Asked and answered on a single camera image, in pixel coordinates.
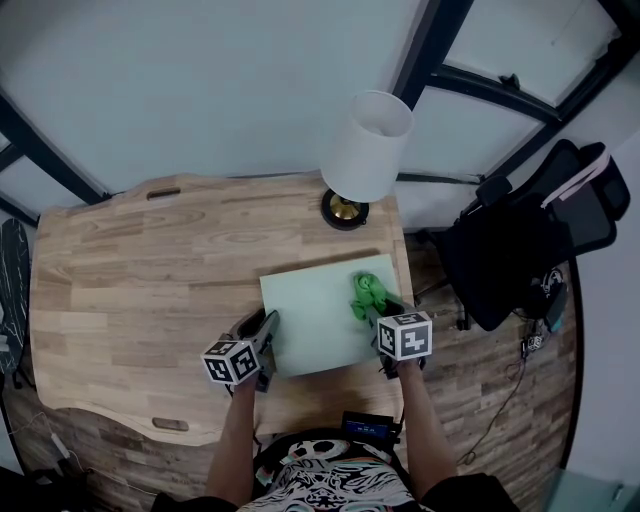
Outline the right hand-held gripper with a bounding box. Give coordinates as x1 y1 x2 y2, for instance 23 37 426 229
366 293 434 380

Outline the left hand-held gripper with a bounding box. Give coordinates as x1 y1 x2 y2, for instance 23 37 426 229
199 308 282 395

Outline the green cloth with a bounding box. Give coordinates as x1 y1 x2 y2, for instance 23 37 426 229
347 271 390 324

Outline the person's left forearm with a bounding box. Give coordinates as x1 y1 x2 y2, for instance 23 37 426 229
204 382 260 506

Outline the person's right forearm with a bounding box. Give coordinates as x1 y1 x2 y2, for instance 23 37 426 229
397 362 459 501

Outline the small black screen device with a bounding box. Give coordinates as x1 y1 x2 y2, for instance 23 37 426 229
341 410 401 441

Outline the black office chair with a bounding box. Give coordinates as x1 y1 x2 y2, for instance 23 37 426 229
439 138 631 332

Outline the black bag with white print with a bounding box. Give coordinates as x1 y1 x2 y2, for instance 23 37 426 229
529 264 571 334

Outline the person's black printed shirt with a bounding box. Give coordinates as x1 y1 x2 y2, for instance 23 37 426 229
152 428 521 512

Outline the white shade brass table lamp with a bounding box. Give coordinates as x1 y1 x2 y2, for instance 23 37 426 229
319 89 416 231

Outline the teal floor item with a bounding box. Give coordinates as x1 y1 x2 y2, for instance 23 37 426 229
544 284 569 331

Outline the round black marble table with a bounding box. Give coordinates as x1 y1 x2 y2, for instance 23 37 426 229
0 217 31 376

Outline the black floor equipment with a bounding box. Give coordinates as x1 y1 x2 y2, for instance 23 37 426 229
0 464 126 512

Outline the pink strap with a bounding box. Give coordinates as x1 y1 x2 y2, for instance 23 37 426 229
542 152 612 209

